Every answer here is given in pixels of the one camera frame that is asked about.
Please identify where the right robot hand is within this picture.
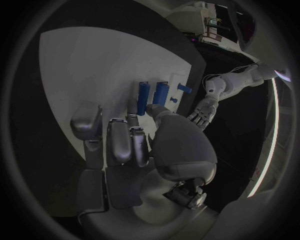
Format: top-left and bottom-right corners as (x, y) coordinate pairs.
(69, 97), (220, 240)

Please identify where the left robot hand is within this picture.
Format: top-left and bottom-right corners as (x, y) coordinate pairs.
(186, 95), (220, 132)

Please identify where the white task board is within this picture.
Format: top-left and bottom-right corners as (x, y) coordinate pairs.
(38, 26), (194, 162)

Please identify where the blue peg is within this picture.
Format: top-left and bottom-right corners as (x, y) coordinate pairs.
(176, 82), (193, 95)

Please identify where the thick blue cylinder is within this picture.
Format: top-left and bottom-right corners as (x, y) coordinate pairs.
(151, 81), (170, 107)

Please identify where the long blue cylinder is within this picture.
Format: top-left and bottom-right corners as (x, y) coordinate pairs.
(136, 81), (151, 117)

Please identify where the white cable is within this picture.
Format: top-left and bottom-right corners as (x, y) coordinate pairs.
(201, 63), (259, 91)

